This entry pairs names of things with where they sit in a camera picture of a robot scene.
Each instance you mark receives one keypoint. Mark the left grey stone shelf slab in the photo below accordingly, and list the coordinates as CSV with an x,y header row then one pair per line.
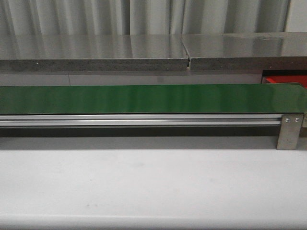
x,y
91,53

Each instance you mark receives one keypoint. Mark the grey stone shelf slab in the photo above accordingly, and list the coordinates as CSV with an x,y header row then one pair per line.
x,y
249,51
91,53

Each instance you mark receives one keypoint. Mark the right grey stone shelf slab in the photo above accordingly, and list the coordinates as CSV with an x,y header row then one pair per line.
x,y
249,51

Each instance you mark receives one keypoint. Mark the green conveyor belt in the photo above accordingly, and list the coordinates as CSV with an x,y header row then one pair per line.
x,y
153,99

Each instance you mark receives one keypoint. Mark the red plastic bin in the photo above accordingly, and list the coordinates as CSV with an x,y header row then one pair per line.
x,y
299,79

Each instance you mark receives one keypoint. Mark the grey pleated curtain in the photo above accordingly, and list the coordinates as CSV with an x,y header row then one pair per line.
x,y
140,17

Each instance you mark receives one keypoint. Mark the steel conveyor support bracket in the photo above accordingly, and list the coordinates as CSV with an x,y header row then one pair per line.
x,y
289,131

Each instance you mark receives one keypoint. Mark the aluminium conveyor side rail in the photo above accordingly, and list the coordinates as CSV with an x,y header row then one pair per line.
x,y
138,120

